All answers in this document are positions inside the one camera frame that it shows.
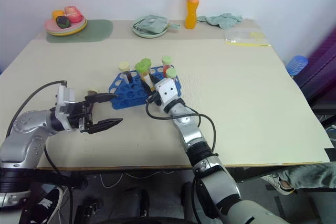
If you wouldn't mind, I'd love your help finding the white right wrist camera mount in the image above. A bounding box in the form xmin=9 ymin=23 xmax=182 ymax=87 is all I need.
xmin=154 ymin=77 xmax=182 ymax=107

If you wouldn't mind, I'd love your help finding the crumpled green cloth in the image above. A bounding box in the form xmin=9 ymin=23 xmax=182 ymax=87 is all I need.
xmin=196 ymin=12 xmax=245 ymax=30

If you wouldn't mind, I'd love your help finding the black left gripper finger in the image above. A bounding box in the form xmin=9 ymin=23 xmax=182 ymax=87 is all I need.
xmin=85 ymin=118 xmax=124 ymax=135
xmin=83 ymin=92 xmax=119 ymax=104

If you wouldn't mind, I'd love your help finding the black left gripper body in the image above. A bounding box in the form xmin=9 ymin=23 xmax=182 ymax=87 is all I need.
xmin=68 ymin=100 xmax=95 ymax=133

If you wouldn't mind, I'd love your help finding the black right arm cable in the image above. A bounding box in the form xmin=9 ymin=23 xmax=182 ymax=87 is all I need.
xmin=145 ymin=99 xmax=219 ymax=222

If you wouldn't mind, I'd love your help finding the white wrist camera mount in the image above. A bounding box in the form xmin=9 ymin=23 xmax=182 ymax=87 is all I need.
xmin=154 ymin=77 xmax=182 ymax=107
xmin=54 ymin=84 xmax=77 ymax=132

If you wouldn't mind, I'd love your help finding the clear plastic bag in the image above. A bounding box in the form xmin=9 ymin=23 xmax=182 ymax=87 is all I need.
xmin=223 ymin=28 xmax=265 ymax=42

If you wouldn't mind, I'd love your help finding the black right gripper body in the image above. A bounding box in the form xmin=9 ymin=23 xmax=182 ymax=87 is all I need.
xmin=145 ymin=91 xmax=164 ymax=108

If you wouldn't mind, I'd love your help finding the dark purple fabric object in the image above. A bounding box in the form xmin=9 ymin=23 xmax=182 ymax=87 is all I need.
xmin=292 ymin=31 xmax=336 ymax=105

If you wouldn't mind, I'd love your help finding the orange soda bottle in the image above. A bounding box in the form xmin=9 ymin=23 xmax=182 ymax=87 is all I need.
xmin=184 ymin=0 xmax=203 ymax=30

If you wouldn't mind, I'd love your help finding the blue water bottle cap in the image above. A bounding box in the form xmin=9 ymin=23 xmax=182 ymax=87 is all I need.
xmin=285 ymin=55 xmax=309 ymax=78

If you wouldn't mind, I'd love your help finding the green placemat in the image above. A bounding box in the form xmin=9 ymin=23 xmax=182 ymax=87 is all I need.
xmin=46 ymin=19 xmax=114 ymax=44

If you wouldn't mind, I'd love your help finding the pink plate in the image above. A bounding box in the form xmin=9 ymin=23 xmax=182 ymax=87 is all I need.
xmin=44 ymin=15 xmax=86 ymax=33

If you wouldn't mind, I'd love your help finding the yellow plate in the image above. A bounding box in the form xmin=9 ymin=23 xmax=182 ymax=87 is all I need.
xmin=46 ymin=20 xmax=89 ymax=37

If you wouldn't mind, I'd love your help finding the white person's shoe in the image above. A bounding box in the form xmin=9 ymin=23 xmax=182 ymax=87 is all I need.
xmin=260 ymin=172 xmax=298 ymax=196

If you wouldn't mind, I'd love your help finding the grey trouser leg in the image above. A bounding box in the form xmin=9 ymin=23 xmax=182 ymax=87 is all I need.
xmin=277 ymin=162 xmax=336 ymax=191

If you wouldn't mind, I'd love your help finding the pink toy fruit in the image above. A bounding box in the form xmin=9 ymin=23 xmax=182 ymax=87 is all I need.
xmin=64 ymin=4 xmax=83 ymax=24

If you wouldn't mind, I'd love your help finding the black sneaker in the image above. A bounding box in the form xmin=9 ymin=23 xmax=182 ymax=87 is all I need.
xmin=30 ymin=185 xmax=67 ymax=224

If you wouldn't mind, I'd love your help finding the yellow-capped dark liquid test tube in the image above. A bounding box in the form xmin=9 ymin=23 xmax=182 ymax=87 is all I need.
xmin=118 ymin=61 xmax=135 ymax=84

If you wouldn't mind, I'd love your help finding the white cable under table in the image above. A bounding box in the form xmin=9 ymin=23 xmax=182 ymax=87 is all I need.
xmin=100 ymin=169 xmax=175 ymax=188

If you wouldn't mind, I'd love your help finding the folded green cloth pouch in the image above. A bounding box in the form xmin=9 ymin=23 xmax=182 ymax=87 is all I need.
xmin=133 ymin=14 xmax=182 ymax=35

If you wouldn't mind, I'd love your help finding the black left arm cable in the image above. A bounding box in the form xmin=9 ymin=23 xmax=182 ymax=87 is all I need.
xmin=5 ymin=79 xmax=69 ymax=141

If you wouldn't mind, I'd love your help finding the blue test tube rack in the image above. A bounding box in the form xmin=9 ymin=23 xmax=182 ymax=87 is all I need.
xmin=109 ymin=66 xmax=183 ymax=110

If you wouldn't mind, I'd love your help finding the dark toy fruit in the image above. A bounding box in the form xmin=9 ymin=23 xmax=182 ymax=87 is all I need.
xmin=55 ymin=16 xmax=72 ymax=29

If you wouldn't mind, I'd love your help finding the green-capped orange liquid test tube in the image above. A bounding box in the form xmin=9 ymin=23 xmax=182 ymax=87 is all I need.
xmin=161 ymin=56 xmax=174 ymax=78

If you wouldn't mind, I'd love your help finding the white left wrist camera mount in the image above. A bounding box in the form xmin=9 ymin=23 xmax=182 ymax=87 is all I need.
xmin=54 ymin=84 xmax=77 ymax=132

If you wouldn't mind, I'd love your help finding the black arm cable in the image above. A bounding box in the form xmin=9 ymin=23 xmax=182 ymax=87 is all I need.
xmin=5 ymin=79 xmax=69 ymax=141
xmin=145 ymin=99 xmax=219 ymax=222

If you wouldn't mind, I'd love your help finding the orange toy fruit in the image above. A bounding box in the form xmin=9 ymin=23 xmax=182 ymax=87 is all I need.
xmin=51 ymin=9 xmax=66 ymax=20

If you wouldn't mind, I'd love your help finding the yellow strip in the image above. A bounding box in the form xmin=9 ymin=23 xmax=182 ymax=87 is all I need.
xmin=224 ymin=40 xmax=271 ymax=48

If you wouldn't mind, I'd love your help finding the green-capped yellow liquid test tube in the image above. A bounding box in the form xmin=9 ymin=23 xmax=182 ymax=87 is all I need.
xmin=140 ymin=58 xmax=155 ymax=90

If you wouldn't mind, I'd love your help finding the light green plate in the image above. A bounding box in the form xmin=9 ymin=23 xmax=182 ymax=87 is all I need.
xmin=131 ymin=17 xmax=169 ymax=39

